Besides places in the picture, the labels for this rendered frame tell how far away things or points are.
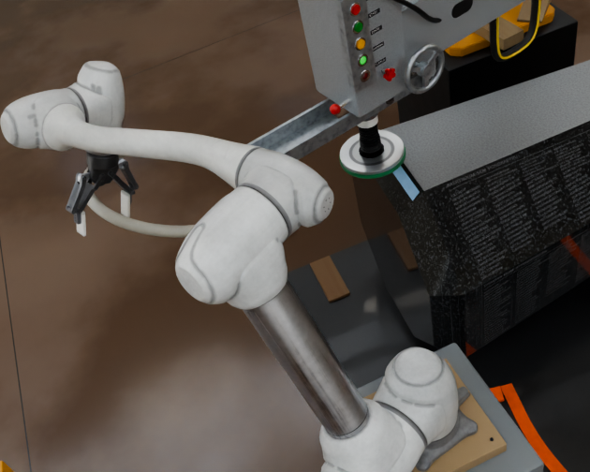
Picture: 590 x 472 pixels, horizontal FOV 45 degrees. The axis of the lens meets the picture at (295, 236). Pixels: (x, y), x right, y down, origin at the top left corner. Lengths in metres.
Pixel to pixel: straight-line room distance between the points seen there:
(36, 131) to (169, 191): 2.42
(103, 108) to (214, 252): 0.57
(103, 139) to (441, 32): 1.13
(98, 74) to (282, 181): 0.55
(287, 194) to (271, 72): 3.37
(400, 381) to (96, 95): 0.91
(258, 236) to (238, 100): 3.25
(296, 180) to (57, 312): 2.48
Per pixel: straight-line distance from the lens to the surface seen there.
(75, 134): 1.51
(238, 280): 1.21
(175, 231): 1.76
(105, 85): 1.64
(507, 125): 2.51
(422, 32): 2.16
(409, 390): 1.57
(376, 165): 2.31
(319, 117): 2.22
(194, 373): 3.09
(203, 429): 2.94
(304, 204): 1.26
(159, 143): 1.46
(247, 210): 1.22
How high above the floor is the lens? 2.45
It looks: 45 degrees down
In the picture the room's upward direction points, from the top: 16 degrees counter-clockwise
